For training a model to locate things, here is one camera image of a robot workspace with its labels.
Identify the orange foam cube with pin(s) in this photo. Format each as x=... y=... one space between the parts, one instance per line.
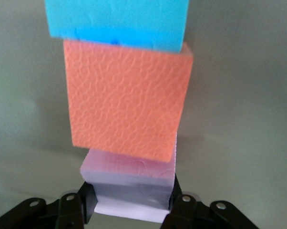
x=126 y=100

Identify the cyan foam cube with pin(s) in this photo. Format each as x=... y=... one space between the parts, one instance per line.
x=117 y=21

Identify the pale pink foam cube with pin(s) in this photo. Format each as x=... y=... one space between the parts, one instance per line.
x=126 y=186

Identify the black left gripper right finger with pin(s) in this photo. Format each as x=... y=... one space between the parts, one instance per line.
x=186 y=210

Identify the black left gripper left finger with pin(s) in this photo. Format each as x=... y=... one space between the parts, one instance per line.
x=72 y=210

